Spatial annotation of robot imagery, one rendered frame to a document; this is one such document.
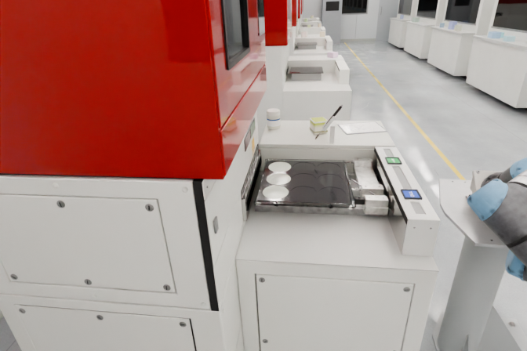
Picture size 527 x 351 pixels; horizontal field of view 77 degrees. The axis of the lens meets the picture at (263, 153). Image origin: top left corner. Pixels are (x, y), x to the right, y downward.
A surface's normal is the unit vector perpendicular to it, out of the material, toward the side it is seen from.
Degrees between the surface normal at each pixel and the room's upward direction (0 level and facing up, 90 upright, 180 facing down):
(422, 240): 90
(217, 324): 90
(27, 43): 90
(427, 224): 90
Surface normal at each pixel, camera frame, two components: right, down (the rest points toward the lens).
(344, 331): -0.12, 0.42
